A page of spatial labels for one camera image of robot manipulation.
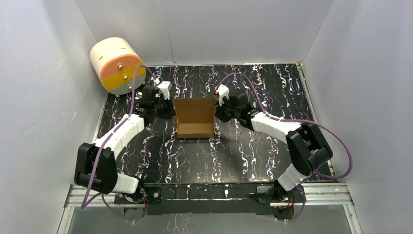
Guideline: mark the round pastel drawer cabinet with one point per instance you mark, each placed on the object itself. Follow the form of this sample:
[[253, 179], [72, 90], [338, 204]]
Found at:
[[115, 62]]

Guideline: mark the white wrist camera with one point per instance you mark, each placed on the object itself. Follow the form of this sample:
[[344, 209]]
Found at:
[[221, 92], [164, 89]]

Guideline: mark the white stapler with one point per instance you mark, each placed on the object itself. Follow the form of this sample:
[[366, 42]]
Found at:
[[138, 96]]

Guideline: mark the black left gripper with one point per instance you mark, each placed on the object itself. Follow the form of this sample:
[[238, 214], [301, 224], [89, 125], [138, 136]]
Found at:
[[167, 109]]

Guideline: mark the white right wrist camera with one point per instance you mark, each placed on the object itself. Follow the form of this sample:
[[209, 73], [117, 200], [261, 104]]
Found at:
[[221, 92]]

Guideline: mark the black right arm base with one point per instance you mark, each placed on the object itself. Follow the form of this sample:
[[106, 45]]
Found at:
[[286, 211]]

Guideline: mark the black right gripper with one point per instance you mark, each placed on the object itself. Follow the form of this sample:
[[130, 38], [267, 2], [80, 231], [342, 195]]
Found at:
[[219, 111]]

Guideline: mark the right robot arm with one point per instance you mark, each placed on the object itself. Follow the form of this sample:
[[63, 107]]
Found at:
[[306, 144]]

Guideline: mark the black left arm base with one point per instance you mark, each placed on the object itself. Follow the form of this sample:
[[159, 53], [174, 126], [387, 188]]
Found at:
[[136, 205]]

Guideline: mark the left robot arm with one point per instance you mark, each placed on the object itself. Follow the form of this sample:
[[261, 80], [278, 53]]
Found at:
[[96, 162]]

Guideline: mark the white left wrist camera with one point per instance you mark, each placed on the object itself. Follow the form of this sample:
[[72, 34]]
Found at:
[[164, 89]]

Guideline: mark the aluminium front rail frame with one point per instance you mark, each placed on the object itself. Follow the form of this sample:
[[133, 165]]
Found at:
[[206, 198]]

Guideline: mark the brown cardboard box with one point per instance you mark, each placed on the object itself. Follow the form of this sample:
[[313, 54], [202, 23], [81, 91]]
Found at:
[[195, 117]]

